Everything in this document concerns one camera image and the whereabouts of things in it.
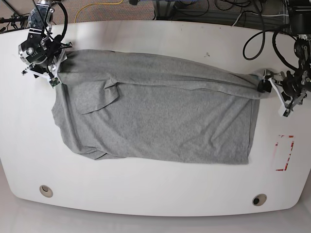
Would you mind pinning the left table cable grommet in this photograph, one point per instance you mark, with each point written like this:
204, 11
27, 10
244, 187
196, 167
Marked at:
46, 191

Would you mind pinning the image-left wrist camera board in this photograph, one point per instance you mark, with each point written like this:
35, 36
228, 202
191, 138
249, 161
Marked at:
54, 82

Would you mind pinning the table cable grommet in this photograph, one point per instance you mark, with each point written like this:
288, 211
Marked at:
259, 200
46, 191

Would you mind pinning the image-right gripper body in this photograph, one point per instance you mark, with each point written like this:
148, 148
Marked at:
290, 88

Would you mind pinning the grey metal frame leg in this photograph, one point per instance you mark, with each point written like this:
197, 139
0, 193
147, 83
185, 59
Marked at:
163, 9

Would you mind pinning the right table cable grommet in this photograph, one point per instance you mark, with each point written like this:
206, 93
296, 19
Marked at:
259, 200

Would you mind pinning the grey printed T-shirt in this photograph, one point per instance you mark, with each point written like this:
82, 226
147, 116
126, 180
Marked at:
112, 105

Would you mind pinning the red tape rectangle marking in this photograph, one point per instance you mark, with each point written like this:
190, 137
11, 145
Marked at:
282, 152

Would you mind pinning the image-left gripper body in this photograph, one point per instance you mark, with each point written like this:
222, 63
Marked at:
45, 59

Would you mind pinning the black tripod legs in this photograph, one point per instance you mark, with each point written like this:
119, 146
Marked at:
15, 22

